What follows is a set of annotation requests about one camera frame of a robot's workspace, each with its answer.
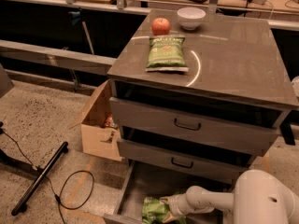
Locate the brown cardboard box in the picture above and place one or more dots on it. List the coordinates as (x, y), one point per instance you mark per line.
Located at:
(98, 137)

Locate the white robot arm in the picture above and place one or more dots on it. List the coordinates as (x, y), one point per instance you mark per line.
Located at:
(258, 198)

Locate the grey drawer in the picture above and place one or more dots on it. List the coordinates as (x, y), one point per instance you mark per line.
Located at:
(188, 164)
(199, 129)
(145, 180)

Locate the red apple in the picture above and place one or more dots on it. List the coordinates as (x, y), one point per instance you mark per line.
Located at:
(160, 26)

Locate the grey bottom drawer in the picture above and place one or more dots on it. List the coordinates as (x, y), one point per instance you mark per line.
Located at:
(145, 180)

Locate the snack packet in box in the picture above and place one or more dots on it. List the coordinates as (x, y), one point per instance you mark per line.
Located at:
(109, 123)

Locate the grey top drawer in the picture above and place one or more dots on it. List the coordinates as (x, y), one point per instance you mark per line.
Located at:
(199, 129)

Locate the grey drawer cabinet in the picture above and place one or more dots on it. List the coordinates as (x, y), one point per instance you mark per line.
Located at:
(235, 73)

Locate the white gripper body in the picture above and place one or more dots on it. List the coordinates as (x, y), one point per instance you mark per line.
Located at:
(179, 205)

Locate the dark green chip bag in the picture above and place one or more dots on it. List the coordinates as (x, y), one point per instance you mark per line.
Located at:
(166, 54)

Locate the light green rice chip bag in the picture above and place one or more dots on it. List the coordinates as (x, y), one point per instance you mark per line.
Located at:
(154, 211)

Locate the grey metal rail beam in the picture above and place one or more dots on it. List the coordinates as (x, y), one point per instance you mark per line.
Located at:
(62, 58)

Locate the black stand leg bar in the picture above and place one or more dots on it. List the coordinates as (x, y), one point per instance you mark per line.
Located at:
(21, 206)

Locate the grey middle drawer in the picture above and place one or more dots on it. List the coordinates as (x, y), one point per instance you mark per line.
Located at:
(188, 164)

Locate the white ceramic bowl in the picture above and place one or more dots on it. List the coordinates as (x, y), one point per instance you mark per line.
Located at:
(190, 18)

